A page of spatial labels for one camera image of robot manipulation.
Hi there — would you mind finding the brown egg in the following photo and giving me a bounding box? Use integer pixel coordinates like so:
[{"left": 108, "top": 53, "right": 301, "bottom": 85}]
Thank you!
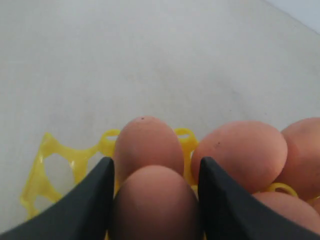
[
  {"left": 112, "top": 116, "right": 184, "bottom": 184},
  {"left": 275, "top": 117, "right": 320, "bottom": 201},
  {"left": 108, "top": 165, "right": 204, "bottom": 240},
  {"left": 190, "top": 120, "right": 288, "bottom": 193},
  {"left": 252, "top": 192, "right": 320, "bottom": 235}
]

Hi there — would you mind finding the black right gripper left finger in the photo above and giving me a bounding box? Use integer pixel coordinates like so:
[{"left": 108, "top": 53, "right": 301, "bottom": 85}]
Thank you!
[{"left": 0, "top": 157, "right": 115, "bottom": 240}]

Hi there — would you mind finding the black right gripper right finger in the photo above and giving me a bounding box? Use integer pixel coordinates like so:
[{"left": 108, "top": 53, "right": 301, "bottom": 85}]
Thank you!
[{"left": 198, "top": 156, "right": 320, "bottom": 240}]

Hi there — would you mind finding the yellow plastic egg tray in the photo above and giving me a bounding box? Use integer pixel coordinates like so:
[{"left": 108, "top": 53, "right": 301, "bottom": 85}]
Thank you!
[{"left": 19, "top": 127, "right": 320, "bottom": 240}]

